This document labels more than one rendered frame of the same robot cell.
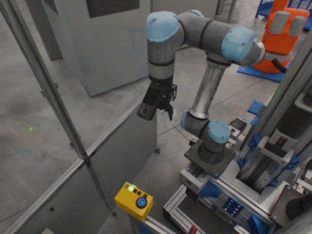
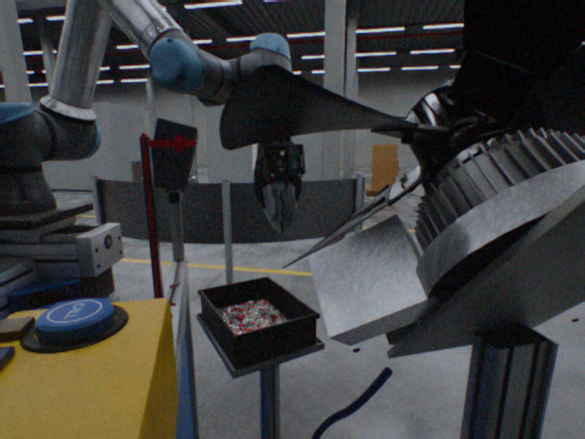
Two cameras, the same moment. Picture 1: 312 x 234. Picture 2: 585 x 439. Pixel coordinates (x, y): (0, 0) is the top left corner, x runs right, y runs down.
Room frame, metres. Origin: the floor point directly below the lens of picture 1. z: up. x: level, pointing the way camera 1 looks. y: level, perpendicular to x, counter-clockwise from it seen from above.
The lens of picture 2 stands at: (0.37, 0.29, 1.18)
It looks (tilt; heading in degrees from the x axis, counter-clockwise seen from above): 13 degrees down; 226
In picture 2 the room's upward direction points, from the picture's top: straight up
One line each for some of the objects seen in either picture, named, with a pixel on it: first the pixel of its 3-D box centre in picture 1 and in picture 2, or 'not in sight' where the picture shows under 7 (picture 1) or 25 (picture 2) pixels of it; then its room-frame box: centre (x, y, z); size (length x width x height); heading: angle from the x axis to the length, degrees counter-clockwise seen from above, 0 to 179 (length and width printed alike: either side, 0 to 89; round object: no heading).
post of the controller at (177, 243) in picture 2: not in sight; (176, 226); (-0.05, -0.61, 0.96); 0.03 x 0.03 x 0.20; 60
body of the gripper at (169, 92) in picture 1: (161, 88); not in sight; (0.48, -0.02, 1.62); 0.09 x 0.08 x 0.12; 150
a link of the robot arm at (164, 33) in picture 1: (162, 38); not in sight; (0.48, -0.02, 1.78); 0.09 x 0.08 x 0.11; 139
